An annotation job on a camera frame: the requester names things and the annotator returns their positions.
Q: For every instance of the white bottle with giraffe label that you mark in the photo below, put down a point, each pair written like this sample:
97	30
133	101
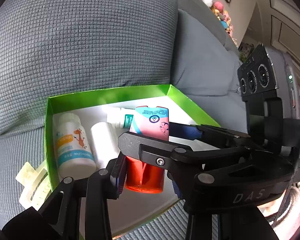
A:
72	145

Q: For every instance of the plain white bottle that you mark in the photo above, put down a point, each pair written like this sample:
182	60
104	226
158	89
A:
103	142

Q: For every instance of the person's right forearm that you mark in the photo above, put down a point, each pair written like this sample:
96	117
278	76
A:
292	210

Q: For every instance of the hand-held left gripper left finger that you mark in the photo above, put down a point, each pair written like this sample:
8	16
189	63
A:
118	177

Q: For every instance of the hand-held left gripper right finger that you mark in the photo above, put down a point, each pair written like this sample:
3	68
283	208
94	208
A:
177	191

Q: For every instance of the green cardboard box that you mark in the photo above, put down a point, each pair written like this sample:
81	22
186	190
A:
102	96

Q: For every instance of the orange bottle with pink label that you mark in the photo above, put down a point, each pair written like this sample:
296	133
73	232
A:
150	122

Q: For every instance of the cream hair claw clip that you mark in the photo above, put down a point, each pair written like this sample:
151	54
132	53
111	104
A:
30	180

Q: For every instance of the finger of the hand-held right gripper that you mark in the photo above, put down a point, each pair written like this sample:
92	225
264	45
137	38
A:
150	150
182	130

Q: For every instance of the small white green-label bottle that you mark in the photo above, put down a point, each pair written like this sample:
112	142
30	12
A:
117	118

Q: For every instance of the plain grey cushion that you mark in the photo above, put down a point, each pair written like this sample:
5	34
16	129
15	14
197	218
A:
202	60

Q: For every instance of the grey waffle-textured cushion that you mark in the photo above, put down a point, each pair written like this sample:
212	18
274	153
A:
77	42

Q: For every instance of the row of colourful plush toys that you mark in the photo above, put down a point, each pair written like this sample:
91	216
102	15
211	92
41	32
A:
222	17

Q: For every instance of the white panelled door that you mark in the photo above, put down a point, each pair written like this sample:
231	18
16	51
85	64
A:
285	30

